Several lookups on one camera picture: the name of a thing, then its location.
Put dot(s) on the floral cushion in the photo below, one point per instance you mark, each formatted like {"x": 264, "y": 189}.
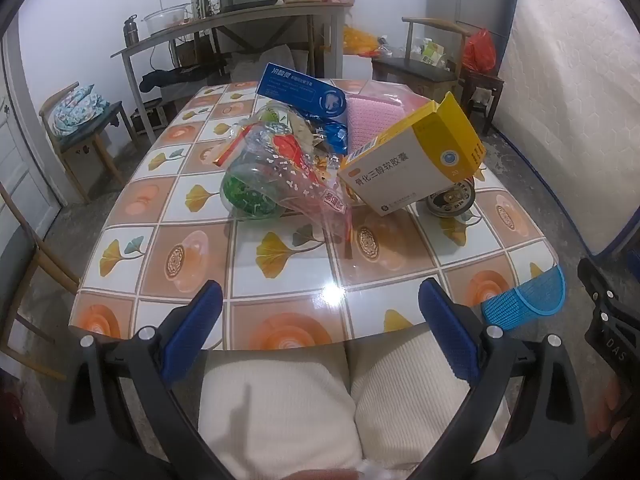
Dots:
{"x": 77, "y": 107}

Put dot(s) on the white mattress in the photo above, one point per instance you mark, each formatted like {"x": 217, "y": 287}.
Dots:
{"x": 565, "y": 110}

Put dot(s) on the dark wooden stool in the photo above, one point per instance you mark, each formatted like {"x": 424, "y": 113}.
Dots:
{"x": 482, "y": 80}

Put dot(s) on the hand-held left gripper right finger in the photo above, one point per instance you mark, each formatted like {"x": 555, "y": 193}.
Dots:
{"x": 450, "y": 332}

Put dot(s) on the small clear plastic bag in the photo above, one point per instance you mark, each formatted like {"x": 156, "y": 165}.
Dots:
{"x": 390, "y": 47}

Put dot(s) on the clear red snack wrapper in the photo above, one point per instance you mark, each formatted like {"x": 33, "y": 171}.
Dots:
{"x": 305, "y": 185}
{"x": 227, "y": 152}

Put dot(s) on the crumpled brown paper bag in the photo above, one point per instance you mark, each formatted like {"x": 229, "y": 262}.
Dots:
{"x": 301, "y": 131}

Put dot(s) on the wooden armchair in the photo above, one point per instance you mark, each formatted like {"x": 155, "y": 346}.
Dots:
{"x": 415, "y": 67}

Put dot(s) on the blue plastic basket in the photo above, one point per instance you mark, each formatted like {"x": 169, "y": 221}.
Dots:
{"x": 525, "y": 300}

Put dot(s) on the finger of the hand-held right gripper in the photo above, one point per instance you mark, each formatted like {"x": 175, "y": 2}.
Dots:
{"x": 602, "y": 292}

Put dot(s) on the yellow plastic bag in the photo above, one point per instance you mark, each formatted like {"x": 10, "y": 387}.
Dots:
{"x": 357, "y": 40}

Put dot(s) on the red plastic bag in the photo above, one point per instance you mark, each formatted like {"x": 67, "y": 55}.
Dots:
{"x": 479, "y": 52}

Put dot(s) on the white pillow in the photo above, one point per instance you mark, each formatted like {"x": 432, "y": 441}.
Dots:
{"x": 280, "y": 57}

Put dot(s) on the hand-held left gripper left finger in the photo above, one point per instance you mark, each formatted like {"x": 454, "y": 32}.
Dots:
{"x": 200, "y": 320}

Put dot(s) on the steel cup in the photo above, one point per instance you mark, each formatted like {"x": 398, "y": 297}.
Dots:
{"x": 207, "y": 4}
{"x": 198, "y": 5}

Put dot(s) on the glass bowl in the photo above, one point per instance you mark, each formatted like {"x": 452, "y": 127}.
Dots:
{"x": 165, "y": 19}

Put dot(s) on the torn blue plastic wrapper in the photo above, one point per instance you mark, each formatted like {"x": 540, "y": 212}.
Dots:
{"x": 336, "y": 135}

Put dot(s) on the white yellow medicine box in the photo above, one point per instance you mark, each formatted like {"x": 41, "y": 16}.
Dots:
{"x": 390, "y": 180}

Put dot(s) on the wooden chair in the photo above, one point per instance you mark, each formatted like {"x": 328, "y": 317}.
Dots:
{"x": 95, "y": 145}

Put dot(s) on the dark clothes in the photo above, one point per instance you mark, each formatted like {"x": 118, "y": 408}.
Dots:
{"x": 170, "y": 77}

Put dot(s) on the steel water bottle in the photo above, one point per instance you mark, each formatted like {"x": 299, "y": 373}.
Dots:
{"x": 131, "y": 30}

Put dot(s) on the white door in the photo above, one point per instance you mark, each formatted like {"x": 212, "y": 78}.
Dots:
{"x": 20, "y": 170}

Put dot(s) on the brown cardboard box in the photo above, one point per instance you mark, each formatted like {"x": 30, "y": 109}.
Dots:
{"x": 192, "y": 52}

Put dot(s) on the red drink can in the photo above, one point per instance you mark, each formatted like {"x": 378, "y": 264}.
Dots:
{"x": 450, "y": 202}

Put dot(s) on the grey long table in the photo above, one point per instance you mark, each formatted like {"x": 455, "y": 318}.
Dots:
{"x": 240, "y": 15}

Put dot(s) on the blue toothpaste box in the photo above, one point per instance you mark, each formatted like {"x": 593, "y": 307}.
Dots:
{"x": 300, "y": 90}

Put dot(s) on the person's right hand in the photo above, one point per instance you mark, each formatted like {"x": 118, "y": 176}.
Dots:
{"x": 605, "y": 410}

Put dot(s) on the white green carton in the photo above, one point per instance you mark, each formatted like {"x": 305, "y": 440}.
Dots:
{"x": 432, "y": 54}

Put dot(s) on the green plastic bottle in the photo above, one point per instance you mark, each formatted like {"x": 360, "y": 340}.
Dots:
{"x": 250, "y": 190}

